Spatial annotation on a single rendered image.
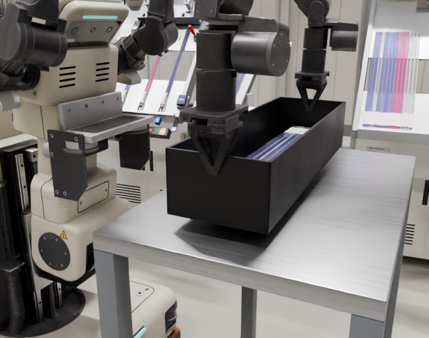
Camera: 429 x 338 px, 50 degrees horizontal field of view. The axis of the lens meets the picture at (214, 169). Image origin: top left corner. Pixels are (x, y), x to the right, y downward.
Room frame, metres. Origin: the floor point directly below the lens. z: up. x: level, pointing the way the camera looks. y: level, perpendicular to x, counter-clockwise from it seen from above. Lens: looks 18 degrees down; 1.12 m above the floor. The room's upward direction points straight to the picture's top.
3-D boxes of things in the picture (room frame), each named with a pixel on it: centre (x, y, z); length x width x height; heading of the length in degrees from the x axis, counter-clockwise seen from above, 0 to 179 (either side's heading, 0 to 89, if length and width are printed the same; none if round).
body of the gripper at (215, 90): (0.65, 0.00, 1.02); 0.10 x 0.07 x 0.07; 155
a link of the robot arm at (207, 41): (0.65, -0.01, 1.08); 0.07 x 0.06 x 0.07; 56
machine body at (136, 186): (2.76, 0.26, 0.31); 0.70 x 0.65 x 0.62; 69
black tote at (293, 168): (0.91, -0.12, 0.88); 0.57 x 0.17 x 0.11; 155
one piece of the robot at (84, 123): (1.10, 0.28, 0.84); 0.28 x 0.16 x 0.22; 155
